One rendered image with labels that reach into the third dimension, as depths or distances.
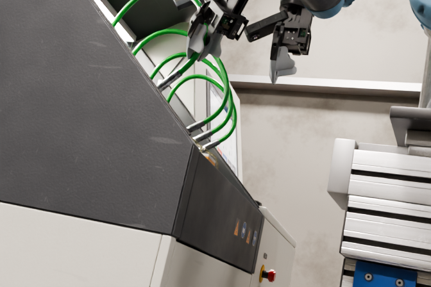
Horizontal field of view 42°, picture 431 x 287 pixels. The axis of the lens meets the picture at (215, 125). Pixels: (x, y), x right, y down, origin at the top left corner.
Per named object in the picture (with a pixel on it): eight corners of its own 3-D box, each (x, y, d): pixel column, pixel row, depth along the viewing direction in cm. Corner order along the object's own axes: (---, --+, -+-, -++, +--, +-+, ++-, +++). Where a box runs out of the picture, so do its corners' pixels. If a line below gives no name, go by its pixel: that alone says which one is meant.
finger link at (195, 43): (186, 66, 123) (208, 32, 119) (176, 52, 127) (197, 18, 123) (197, 70, 125) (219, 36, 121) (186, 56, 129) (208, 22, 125)
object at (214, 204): (179, 239, 96) (200, 150, 100) (156, 234, 97) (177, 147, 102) (251, 272, 152) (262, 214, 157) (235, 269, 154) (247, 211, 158)
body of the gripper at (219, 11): (209, 36, 118) (236, -15, 113) (193, 16, 124) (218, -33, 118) (237, 43, 123) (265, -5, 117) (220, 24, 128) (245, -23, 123)
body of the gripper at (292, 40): (304, 44, 132) (313, -1, 135) (269, 41, 135) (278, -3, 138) (308, 58, 139) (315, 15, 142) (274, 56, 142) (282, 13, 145)
